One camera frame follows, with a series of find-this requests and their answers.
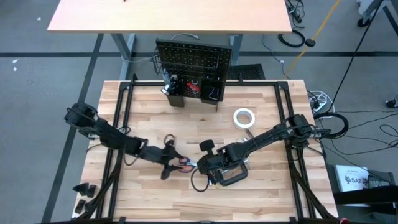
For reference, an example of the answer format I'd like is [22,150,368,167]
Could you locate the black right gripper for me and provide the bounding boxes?
[196,139,234,185]

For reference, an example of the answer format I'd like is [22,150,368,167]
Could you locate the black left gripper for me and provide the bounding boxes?
[139,143,189,181]

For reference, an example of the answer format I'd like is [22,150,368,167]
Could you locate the blue and orange scissors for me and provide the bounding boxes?
[178,156,200,174]

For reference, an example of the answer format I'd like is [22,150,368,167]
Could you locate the red utility knife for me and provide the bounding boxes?
[186,81,201,95]

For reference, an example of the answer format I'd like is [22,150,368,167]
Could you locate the black C-clamp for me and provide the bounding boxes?
[217,161,253,187]

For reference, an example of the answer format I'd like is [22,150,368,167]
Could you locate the white tape roll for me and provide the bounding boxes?
[233,107,256,129]

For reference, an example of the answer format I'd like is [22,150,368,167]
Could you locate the tall black pegboard bin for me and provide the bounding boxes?
[161,76,186,108]

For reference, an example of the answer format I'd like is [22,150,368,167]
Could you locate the short black pegboard bin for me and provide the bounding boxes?
[200,85,224,105]

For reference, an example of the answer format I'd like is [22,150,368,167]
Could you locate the black metal pegboard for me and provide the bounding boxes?
[154,38,233,113]

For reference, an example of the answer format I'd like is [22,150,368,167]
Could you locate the black floor mat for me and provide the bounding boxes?
[229,63,266,81]

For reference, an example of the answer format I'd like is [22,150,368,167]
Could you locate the white power strip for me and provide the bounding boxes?
[312,98,329,114]

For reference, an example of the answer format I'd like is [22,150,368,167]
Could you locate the light wooden desk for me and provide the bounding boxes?
[46,0,293,81]

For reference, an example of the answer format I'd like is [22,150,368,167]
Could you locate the white printed box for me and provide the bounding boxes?
[334,164,370,193]

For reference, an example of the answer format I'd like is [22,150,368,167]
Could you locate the black cart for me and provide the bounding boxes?
[326,163,398,215]

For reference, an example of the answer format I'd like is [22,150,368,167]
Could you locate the white stand with caster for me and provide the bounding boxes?
[356,0,379,28]

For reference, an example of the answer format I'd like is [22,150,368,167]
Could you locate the black aluminium table frame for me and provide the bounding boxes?
[82,73,340,224]

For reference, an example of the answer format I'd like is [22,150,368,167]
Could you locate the black wire pegboard basket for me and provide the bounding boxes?
[149,46,220,76]

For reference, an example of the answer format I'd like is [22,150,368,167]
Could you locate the grey cable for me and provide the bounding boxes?
[120,32,200,63]

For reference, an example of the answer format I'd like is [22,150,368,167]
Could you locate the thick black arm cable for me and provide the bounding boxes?
[313,111,349,140]

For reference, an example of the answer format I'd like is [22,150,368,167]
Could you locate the white cable bundle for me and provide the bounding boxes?
[307,90,336,116]

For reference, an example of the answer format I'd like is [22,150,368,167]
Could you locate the coiled black cable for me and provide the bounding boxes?
[277,29,306,49]

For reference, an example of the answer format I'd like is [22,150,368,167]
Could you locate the black cable bundle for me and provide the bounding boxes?
[284,0,307,29]

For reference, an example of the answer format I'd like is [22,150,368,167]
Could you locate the black floor cables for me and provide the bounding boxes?
[323,110,398,156]

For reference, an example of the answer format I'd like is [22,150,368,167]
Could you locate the long straight black cable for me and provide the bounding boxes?
[329,0,384,106]

